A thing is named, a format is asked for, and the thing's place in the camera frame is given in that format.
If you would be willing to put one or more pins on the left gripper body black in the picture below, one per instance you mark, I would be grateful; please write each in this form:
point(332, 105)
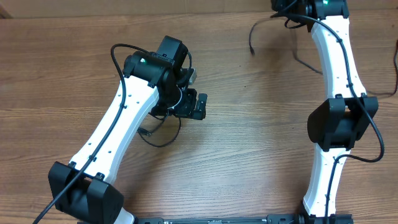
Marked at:
point(184, 107)

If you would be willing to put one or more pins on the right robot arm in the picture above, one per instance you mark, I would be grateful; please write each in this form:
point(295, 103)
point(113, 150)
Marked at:
point(342, 119)

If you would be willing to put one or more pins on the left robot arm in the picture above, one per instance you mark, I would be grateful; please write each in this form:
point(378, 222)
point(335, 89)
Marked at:
point(151, 83)

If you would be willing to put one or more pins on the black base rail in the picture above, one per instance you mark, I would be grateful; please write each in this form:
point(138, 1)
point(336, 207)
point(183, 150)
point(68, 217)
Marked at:
point(270, 219)

